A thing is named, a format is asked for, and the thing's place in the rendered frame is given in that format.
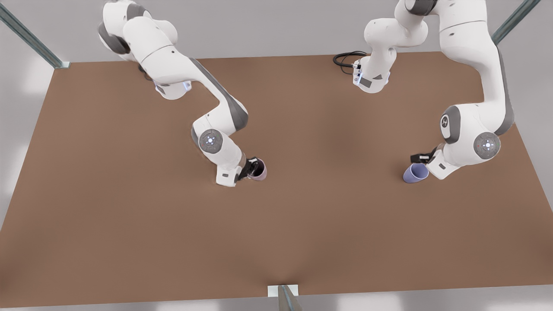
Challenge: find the pink cup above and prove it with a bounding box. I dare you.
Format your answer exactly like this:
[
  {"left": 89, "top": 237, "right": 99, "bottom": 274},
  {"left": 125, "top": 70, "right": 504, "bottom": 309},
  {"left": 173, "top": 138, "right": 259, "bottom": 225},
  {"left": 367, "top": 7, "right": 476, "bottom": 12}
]
[{"left": 248, "top": 158, "right": 267, "bottom": 181}]

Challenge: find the black cable loop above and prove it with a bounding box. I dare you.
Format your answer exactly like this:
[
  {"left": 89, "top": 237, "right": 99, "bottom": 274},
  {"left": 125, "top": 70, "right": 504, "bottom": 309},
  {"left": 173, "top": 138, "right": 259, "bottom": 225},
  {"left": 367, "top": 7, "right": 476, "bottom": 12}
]
[{"left": 333, "top": 51, "right": 369, "bottom": 76}]

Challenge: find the purple cup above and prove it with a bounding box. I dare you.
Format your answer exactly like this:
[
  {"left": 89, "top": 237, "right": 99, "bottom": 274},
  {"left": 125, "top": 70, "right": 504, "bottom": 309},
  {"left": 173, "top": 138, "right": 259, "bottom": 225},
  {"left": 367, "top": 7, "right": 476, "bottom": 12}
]
[{"left": 403, "top": 163, "right": 429, "bottom": 184}]

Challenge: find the silver frame post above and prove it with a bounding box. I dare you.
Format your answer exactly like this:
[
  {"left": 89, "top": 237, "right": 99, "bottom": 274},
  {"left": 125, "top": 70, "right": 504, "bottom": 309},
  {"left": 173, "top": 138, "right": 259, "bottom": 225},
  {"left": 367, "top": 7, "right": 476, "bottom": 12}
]
[
  {"left": 0, "top": 3, "right": 70, "bottom": 69},
  {"left": 268, "top": 285, "right": 304, "bottom": 311},
  {"left": 492, "top": 0, "right": 541, "bottom": 45}
]

